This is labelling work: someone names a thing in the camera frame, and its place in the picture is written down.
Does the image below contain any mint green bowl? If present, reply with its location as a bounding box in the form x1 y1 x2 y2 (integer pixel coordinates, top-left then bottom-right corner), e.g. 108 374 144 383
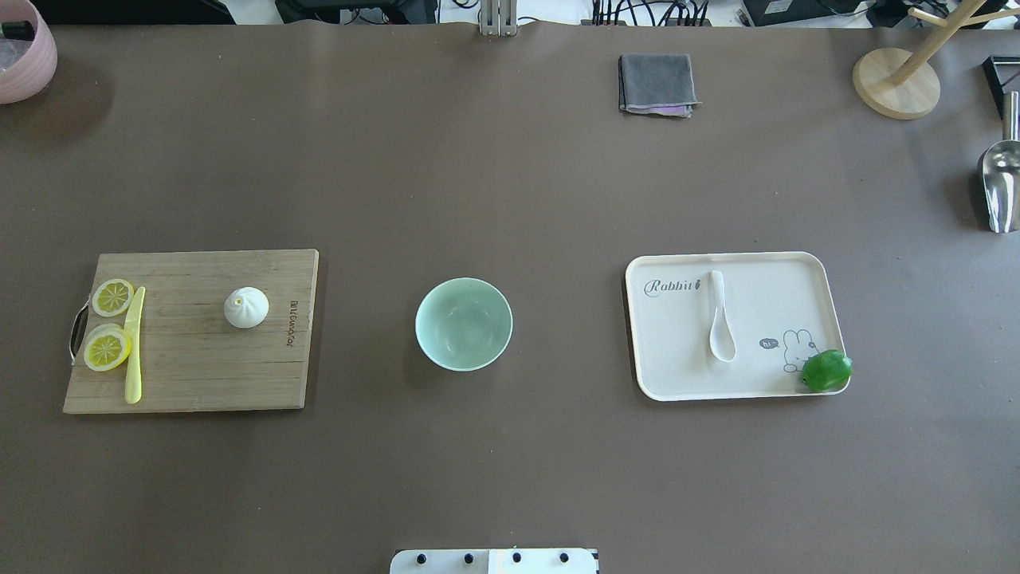
414 277 514 373

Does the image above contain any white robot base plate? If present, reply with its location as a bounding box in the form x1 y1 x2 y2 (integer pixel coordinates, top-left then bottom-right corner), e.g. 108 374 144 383
389 546 600 573

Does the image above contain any white ceramic spoon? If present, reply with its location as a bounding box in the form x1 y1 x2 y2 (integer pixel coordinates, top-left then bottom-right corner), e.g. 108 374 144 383
708 269 737 364

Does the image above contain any pink bowl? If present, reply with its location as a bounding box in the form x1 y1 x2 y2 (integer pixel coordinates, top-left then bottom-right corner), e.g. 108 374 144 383
1 1 58 105

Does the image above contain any bamboo cutting board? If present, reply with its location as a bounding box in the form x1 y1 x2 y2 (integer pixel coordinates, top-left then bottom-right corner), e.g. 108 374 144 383
63 250 320 415

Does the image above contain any upper lemon slice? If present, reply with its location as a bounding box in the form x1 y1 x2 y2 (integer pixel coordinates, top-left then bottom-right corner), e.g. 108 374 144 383
90 277 135 317

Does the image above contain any grey folded cloth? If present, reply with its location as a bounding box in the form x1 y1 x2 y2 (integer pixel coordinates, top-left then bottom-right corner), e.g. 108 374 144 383
618 53 700 119

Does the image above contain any cream rabbit tray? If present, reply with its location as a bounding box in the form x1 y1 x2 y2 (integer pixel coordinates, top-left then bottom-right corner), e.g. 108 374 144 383
624 251 845 401

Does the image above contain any wooden mug tree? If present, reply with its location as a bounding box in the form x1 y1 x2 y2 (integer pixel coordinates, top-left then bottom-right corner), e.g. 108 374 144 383
852 1 1019 120

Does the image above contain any steel scoop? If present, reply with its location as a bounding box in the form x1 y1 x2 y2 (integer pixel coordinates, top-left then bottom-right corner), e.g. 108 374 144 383
979 91 1019 234

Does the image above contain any lemon slice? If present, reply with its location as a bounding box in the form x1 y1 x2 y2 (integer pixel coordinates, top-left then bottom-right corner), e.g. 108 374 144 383
81 324 132 373
90 277 135 317

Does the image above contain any aluminium camera post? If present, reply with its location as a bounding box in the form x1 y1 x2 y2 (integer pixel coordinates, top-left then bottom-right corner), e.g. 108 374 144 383
478 0 518 37

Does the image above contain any lower lemon slice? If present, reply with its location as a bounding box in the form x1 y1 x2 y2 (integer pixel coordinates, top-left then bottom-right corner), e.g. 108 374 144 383
81 324 132 373

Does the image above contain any green lime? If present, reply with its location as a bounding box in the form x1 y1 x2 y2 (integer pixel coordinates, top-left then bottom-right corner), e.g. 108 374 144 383
802 349 853 392

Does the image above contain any black framed glass rack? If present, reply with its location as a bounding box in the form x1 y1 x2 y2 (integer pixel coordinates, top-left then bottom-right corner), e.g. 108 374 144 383
981 55 1019 117

